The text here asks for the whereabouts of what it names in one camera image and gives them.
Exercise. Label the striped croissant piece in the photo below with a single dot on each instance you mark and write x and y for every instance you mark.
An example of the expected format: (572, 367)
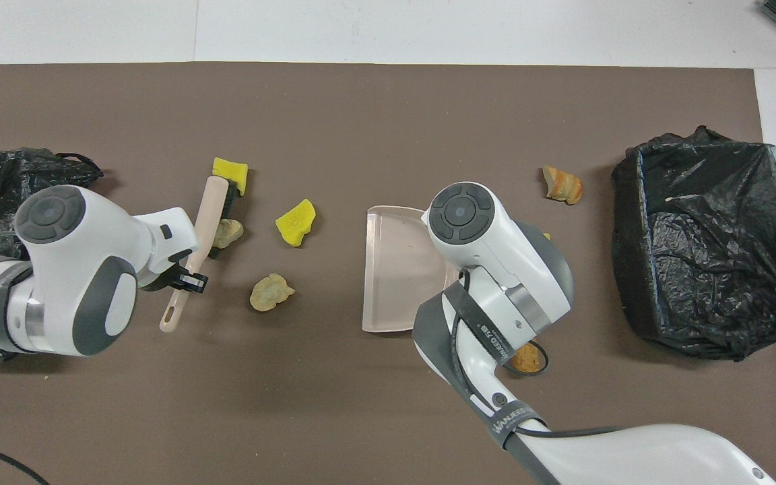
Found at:
(563, 185)

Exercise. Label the flared yellow sponge piece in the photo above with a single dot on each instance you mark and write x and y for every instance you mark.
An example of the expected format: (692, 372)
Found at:
(232, 170)

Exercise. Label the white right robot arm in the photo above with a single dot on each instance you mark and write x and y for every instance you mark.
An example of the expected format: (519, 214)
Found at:
(496, 269)

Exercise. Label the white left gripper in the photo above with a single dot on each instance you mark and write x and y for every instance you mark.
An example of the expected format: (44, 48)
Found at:
(166, 236)

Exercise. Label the round beige bread chunk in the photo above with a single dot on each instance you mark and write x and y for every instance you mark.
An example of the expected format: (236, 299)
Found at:
(272, 292)

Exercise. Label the bumpy yellow sponge piece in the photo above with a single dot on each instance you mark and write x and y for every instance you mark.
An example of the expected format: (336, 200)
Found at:
(296, 222)

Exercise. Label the wide beige bread chunk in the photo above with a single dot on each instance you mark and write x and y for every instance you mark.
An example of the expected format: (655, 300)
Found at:
(230, 234)

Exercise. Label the brown table mat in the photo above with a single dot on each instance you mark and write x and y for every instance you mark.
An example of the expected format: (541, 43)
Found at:
(327, 101)

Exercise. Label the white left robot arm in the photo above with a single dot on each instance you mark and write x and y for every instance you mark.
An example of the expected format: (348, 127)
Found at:
(71, 296)

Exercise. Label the beige plastic dustpan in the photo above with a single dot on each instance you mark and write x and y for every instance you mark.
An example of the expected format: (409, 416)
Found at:
(395, 269)

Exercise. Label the brown oval bread roll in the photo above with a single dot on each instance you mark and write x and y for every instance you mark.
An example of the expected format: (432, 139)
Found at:
(526, 360)

